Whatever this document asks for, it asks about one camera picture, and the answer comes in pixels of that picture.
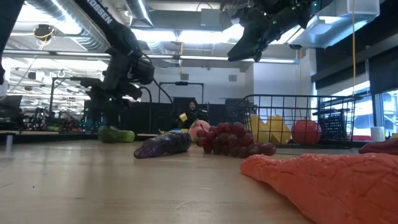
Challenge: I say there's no long ceiling light tube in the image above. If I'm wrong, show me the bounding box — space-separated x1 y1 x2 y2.
2 49 299 65

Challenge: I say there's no grey ceiling box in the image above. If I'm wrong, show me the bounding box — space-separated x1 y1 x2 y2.
200 8 223 30

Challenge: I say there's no red grape bunch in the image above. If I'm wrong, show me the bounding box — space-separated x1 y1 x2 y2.
194 121 277 159

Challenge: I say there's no large silver ventilation duct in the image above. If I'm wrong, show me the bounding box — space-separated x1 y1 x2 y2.
26 0 111 52

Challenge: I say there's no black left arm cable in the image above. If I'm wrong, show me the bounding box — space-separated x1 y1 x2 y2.
138 77 174 134

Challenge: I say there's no purple eggplant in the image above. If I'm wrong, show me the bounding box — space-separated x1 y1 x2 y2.
133 131 193 159

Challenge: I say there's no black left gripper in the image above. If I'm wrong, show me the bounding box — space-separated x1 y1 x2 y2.
70 48 142 128

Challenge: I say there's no yellow plastic fruit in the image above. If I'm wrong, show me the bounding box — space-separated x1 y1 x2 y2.
266 114 292 145

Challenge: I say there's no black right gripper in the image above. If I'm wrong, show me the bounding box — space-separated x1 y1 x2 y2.
227 9 280 62

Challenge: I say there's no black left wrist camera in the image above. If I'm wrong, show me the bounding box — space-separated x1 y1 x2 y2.
129 57 155 85

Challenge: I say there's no short grey post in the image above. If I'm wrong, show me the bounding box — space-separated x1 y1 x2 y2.
5 133 14 153

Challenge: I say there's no black wire basket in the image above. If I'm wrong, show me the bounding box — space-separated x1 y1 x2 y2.
234 94 361 149

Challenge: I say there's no dark green avocado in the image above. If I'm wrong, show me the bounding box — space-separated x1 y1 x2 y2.
97 126 121 144

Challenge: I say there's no black rig frame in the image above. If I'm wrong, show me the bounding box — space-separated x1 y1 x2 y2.
158 81 205 105
49 76 94 124

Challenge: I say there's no red apple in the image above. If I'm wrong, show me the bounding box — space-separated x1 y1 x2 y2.
291 119 323 145

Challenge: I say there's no narrow silver ventilation duct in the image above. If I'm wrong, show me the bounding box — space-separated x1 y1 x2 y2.
126 0 155 27

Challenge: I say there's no white cup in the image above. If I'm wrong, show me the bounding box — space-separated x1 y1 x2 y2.
370 126 386 143

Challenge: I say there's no orange carrot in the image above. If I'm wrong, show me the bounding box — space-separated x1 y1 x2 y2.
239 152 398 224

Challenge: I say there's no black ceiling-mounted device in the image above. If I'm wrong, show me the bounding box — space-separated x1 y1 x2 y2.
33 24 55 41

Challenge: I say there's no red chili pepper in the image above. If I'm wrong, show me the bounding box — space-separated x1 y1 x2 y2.
358 138 398 156

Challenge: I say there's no person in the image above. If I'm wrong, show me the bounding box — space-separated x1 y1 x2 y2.
177 99 209 130

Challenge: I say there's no wide rectangular silver duct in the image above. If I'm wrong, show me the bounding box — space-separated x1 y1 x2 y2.
289 0 381 50

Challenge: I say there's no pink peach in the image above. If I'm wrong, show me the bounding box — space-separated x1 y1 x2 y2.
188 119 211 142

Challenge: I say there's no dark computer monitor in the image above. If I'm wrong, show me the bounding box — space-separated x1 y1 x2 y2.
0 95 23 119

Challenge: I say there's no cluttered background table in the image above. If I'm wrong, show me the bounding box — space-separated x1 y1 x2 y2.
0 129 99 144

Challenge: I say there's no yellow pear with stem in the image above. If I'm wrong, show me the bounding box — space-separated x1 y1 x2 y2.
249 114 269 144

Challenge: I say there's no black partition wall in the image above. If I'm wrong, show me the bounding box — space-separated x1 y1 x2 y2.
83 96 237 135

